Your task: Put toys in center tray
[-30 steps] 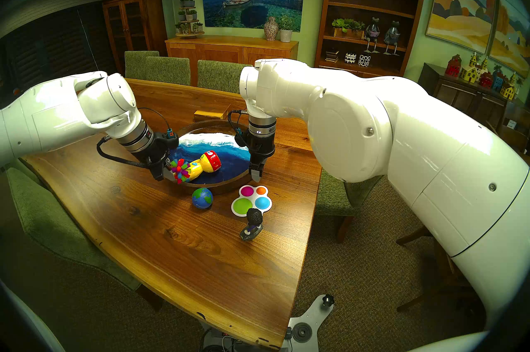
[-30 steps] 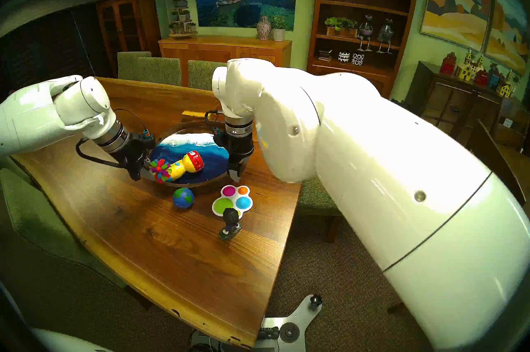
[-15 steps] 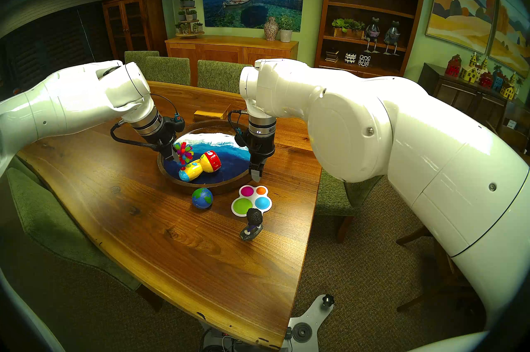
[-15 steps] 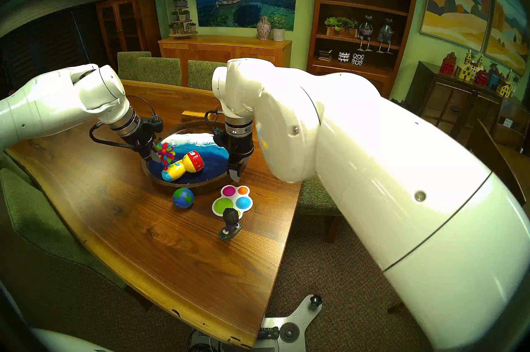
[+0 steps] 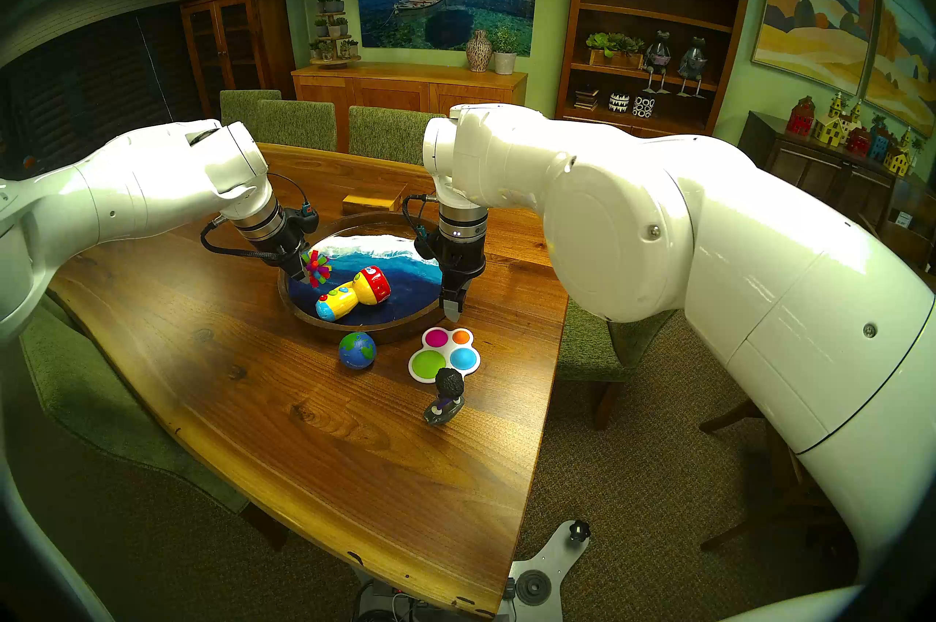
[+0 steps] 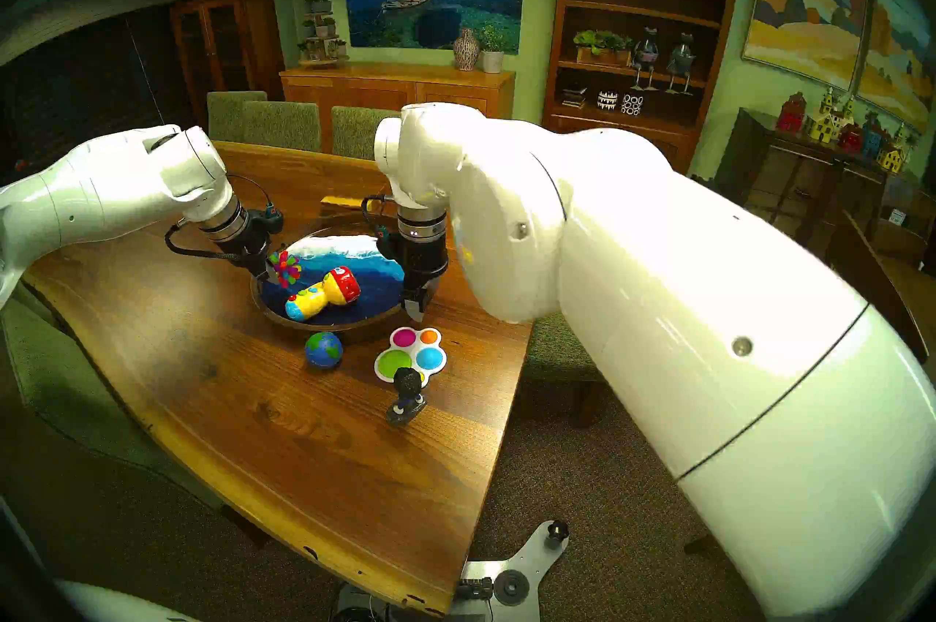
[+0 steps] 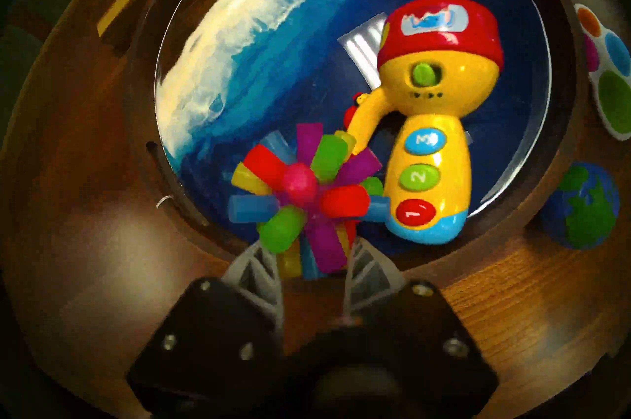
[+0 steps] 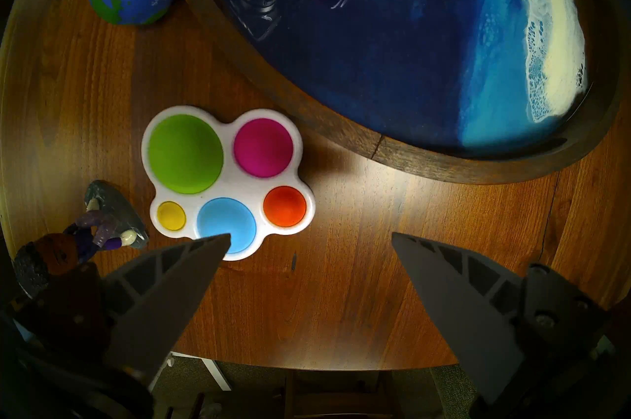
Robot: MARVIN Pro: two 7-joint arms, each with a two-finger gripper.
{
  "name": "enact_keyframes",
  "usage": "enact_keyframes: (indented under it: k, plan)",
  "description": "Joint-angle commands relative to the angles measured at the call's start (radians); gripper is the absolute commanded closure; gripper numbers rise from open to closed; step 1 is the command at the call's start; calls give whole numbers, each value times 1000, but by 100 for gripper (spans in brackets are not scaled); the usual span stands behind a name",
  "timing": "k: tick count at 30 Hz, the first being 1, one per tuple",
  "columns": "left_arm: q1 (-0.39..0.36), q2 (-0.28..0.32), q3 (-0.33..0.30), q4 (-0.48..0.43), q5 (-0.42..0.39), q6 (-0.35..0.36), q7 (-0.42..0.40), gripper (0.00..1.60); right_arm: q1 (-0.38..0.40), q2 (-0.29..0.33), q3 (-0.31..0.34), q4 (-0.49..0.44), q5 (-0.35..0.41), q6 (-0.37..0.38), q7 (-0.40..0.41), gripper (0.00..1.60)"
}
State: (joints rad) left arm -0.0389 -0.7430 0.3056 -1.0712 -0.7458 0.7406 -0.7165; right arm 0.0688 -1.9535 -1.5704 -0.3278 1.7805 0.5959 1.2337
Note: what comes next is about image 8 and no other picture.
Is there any green upholstered dining chair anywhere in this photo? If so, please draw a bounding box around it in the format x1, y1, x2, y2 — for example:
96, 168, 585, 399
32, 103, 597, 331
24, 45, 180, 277
394, 364, 476, 419

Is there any white colourful dimple pop toy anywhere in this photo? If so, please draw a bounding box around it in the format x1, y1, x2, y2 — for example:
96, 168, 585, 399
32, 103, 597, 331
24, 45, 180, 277
141, 105, 316, 262

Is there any purple suit bobblehead figurine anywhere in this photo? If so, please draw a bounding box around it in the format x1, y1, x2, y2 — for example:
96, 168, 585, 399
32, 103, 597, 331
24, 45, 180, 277
12, 180, 150, 298

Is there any round wooden ocean resin tray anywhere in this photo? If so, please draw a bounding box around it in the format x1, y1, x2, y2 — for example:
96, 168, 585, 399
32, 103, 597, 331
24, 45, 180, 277
185, 0, 624, 185

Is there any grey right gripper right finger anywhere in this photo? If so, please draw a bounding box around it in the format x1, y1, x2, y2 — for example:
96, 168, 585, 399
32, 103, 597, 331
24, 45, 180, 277
392, 232, 608, 404

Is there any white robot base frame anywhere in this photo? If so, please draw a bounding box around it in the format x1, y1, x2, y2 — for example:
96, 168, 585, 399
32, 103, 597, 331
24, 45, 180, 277
148, 352, 232, 391

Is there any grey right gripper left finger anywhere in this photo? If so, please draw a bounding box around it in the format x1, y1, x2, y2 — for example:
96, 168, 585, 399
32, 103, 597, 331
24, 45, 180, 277
10, 233, 232, 384

